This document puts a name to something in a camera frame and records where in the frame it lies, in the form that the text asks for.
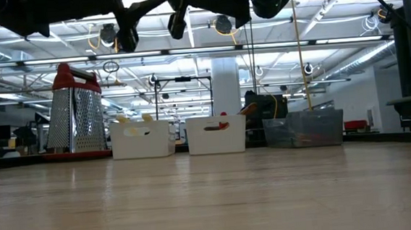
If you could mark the grey computer desk cart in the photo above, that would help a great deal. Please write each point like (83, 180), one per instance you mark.
(407, 90)

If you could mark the black background rig frame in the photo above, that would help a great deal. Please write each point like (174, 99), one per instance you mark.
(183, 79)

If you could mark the white column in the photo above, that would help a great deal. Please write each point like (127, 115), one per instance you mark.
(226, 88)

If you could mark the grey translucent plastic bin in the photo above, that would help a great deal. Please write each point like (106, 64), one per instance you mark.
(311, 129)

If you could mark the red background box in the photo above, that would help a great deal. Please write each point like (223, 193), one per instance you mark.
(355, 124)

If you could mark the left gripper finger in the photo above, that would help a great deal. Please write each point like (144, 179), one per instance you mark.
(144, 10)

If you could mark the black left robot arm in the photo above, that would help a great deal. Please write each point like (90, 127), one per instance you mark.
(38, 10)

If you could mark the black background monitor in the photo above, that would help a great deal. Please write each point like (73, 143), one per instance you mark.
(266, 107)

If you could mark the white plastic bin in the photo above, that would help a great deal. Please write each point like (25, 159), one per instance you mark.
(218, 139)
(140, 145)

